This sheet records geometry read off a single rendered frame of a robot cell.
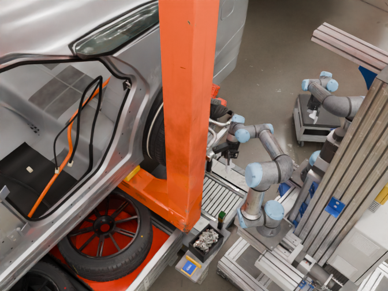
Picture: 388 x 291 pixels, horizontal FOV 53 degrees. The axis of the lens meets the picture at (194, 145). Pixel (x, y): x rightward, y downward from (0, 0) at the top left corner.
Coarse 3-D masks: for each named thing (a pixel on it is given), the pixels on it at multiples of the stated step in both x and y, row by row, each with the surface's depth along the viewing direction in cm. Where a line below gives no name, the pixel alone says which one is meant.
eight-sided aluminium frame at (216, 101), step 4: (212, 100) 268; (216, 100) 274; (220, 100) 280; (212, 104) 284; (216, 104) 277; (220, 104) 283; (212, 108) 288; (212, 112) 292; (208, 124) 299; (212, 124) 299; (212, 128) 298
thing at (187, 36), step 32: (160, 0) 136; (192, 0) 127; (160, 32) 147; (192, 32) 137; (192, 64) 148; (192, 96) 162; (192, 128) 179; (192, 160) 200; (192, 192) 227; (192, 224) 263
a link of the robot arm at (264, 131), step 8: (256, 128) 221; (264, 128) 219; (272, 128) 221; (256, 136) 222; (264, 136) 214; (272, 136) 212; (264, 144) 211; (272, 144) 206; (272, 152) 202; (280, 152) 199; (272, 160) 202; (280, 160) 190; (288, 160) 191; (280, 168) 186; (288, 168) 187; (288, 176) 188
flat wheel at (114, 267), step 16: (112, 192) 286; (96, 208) 279; (112, 208) 302; (128, 208) 293; (144, 208) 278; (80, 224) 291; (96, 224) 276; (112, 224) 276; (144, 224) 270; (64, 240) 262; (112, 240) 265; (144, 240) 263; (64, 256) 256; (80, 256) 255; (96, 256) 256; (112, 256) 256; (128, 256) 256; (144, 256) 273; (80, 272) 259; (96, 272) 252; (112, 272) 256; (128, 272) 268
